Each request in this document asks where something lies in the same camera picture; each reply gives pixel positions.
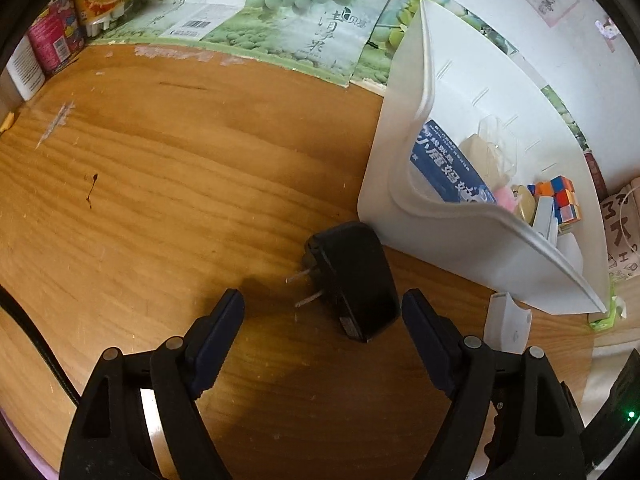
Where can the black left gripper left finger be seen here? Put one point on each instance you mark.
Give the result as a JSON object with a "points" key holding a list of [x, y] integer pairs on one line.
{"points": [[108, 437]]}

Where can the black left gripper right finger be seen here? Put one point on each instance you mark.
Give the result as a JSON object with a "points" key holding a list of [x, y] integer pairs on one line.
{"points": [[512, 406]]}

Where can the black power adapter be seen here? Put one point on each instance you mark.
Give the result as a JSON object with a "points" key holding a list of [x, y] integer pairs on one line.
{"points": [[350, 272]]}

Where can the beige box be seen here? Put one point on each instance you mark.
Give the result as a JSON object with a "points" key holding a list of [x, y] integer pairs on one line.
{"points": [[488, 161]]}

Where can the white power adapter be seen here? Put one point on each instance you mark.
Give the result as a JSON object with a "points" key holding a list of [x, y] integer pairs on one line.
{"points": [[507, 325]]}

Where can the green tissue pack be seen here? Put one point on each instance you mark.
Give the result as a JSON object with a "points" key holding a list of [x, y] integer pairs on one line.
{"points": [[617, 310]]}

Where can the letter print paper bag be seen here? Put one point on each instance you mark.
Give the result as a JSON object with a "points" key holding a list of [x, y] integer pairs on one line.
{"points": [[620, 213]]}

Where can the colourful rubik cube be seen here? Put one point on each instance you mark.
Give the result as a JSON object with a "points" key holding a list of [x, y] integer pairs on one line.
{"points": [[566, 207]]}

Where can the pink booklet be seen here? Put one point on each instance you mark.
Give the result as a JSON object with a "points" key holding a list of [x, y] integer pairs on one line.
{"points": [[506, 198]]}

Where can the white blue medicine box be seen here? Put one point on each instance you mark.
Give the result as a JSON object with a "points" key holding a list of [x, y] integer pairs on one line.
{"points": [[442, 167]]}

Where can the white storage bin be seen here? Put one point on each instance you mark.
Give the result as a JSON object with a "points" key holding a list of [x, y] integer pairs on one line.
{"points": [[425, 198]]}

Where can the white bottle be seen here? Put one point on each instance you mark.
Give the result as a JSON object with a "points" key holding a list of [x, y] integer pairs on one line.
{"points": [[25, 71]]}

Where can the pink red snack pack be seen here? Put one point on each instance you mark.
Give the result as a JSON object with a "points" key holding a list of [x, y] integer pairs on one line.
{"points": [[55, 36]]}

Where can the green grape cardboard panel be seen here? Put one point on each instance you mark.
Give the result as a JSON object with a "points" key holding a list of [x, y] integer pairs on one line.
{"points": [[340, 41]]}

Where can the white grape carton box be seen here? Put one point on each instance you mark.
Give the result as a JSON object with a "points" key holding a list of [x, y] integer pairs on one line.
{"points": [[210, 0]]}

